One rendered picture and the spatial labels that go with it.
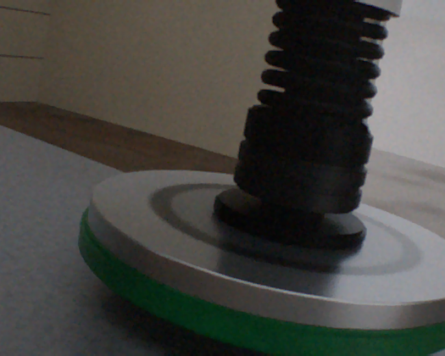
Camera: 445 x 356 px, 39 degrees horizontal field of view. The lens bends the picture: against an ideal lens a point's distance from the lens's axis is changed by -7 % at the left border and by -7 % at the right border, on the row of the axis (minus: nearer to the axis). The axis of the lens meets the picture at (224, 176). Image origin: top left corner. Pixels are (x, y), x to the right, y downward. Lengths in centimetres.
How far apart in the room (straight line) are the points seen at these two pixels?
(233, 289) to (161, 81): 608
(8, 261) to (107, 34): 643
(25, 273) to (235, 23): 563
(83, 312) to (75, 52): 675
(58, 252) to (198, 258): 16
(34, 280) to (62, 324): 5
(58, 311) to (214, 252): 9
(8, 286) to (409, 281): 21
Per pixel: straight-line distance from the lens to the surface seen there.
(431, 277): 32
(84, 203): 53
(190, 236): 30
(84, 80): 695
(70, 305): 34
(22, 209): 49
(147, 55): 644
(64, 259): 41
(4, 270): 38
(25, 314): 33
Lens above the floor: 100
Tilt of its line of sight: 12 degrees down
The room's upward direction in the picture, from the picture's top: 11 degrees clockwise
